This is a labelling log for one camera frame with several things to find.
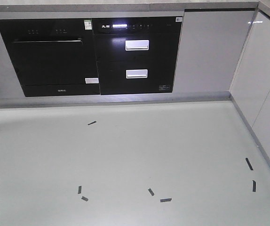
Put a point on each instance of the black disinfection cabinet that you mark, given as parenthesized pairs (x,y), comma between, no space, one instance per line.
(110,35)

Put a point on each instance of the grey cabinet door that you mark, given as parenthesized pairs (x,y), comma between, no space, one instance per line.
(210,46)

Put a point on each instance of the grey side cabinet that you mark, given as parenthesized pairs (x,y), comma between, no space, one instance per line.
(250,88)

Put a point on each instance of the silver lower drawer handle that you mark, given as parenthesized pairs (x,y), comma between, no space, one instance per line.
(137,74)

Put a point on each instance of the silver drawer handle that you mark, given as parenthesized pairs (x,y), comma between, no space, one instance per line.
(137,74)
(137,45)

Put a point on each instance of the silver upper drawer handle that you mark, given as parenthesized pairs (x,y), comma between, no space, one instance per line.
(137,45)

